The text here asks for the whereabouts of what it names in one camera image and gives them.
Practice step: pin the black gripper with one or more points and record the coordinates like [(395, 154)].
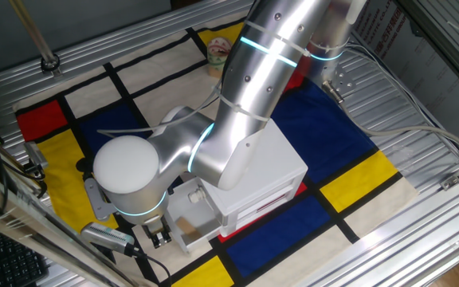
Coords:
[(155, 227)]

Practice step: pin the white drawer with black knob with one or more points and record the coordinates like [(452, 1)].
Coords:
[(183, 205)]

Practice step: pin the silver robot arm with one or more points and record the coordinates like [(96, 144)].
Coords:
[(253, 71)]

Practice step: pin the white drawer cabinet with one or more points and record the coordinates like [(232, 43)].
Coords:
[(265, 179)]

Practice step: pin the small wooden block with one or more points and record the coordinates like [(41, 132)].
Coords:
[(187, 229)]

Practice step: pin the white round knob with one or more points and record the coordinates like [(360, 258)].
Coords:
[(196, 195)]

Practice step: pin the yellow black tool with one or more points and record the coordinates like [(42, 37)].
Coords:
[(34, 173)]

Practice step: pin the black keyboard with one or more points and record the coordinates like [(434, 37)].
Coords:
[(10, 263)]

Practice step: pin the colour block patterned cloth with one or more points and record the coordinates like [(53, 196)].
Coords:
[(333, 127)]

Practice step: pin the silver base mounting plate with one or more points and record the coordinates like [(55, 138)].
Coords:
[(343, 77)]

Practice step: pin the metal pole with black base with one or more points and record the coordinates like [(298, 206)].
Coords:
[(30, 30)]

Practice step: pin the dark printed board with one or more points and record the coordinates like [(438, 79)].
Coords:
[(413, 71)]

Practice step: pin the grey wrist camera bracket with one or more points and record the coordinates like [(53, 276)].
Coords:
[(96, 199)]

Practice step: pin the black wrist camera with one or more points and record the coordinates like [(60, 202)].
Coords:
[(81, 164)]

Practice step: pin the aluminium frame beam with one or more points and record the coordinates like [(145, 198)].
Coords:
[(34, 235)]

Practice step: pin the boxy side camera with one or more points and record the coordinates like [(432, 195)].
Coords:
[(34, 153)]

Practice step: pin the small metal corner bracket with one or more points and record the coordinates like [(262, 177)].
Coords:
[(450, 182)]

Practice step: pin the dark metal frame rail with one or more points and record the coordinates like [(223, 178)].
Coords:
[(440, 36)]

